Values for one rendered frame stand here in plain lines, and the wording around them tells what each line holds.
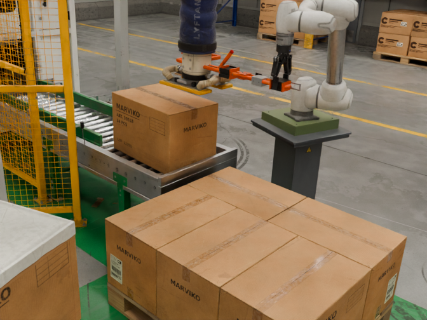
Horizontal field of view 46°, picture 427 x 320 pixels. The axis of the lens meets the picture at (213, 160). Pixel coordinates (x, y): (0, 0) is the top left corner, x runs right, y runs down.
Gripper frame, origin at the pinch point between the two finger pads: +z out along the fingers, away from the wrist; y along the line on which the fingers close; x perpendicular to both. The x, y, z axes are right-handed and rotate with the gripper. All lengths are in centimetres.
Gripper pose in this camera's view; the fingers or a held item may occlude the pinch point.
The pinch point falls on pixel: (280, 83)
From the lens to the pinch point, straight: 270.5
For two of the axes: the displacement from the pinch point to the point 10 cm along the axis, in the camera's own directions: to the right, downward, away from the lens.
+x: 7.4, 2.9, -6.0
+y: -6.7, 2.7, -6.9
